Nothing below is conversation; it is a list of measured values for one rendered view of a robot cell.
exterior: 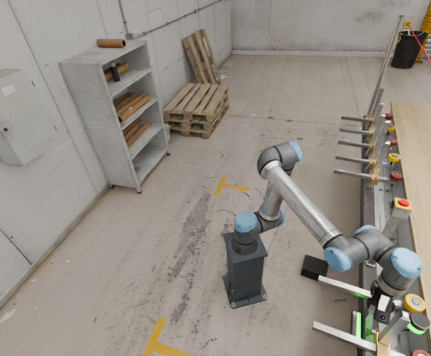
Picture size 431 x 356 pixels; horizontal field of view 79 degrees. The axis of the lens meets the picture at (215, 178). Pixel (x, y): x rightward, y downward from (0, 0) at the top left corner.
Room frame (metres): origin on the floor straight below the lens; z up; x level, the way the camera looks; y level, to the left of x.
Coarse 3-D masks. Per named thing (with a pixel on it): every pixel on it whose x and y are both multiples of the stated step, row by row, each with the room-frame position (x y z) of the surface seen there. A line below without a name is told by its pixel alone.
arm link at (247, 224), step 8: (240, 216) 1.18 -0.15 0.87; (248, 216) 1.17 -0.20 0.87; (256, 216) 1.18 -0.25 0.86; (240, 224) 1.11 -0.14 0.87; (248, 224) 1.11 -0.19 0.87; (256, 224) 1.13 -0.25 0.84; (240, 232) 1.09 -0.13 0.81; (248, 232) 1.08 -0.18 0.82; (256, 232) 1.10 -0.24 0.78; (240, 240) 1.09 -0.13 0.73; (248, 240) 1.08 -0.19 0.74
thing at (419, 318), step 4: (416, 312) 0.41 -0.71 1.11; (412, 316) 0.40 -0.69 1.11; (416, 316) 0.40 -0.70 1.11; (420, 316) 0.39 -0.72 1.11; (424, 316) 0.39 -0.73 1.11; (416, 320) 0.38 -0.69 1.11; (420, 320) 0.38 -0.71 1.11; (424, 320) 0.38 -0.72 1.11; (428, 320) 0.38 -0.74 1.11; (420, 324) 0.37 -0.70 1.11; (424, 324) 0.37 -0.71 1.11; (428, 324) 0.37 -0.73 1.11; (404, 328) 0.38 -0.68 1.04
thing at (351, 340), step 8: (312, 328) 0.48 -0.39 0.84; (320, 328) 0.47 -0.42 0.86; (328, 328) 0.47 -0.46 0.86; (336, 336) 0.44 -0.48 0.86; (344, 336) 0.43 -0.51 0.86; (352, 336) 0.43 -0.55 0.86; (352, 344) 0.41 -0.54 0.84; (360, 344) 0.40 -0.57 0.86; (368, 344) 0.40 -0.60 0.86; (392, 352) 0.36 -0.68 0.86
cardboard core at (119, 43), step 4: (100, 40) 3.08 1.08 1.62; (104, 40) 3.06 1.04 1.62; (108, 40) 3.05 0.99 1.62; (112, 40) 3.03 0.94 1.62; (116, 40) 3.02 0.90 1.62; (120, 40) 3.00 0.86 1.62; (124, 40) 3.04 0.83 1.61; (100, 44) 3.07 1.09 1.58; (104, 44) 3.05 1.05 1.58; (108, 44) 3.03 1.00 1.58; (112, 44) 3.02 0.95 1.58; (116, 44) 3.00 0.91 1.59; (120, 44) 2.99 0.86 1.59; (124, 44) 3.04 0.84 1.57
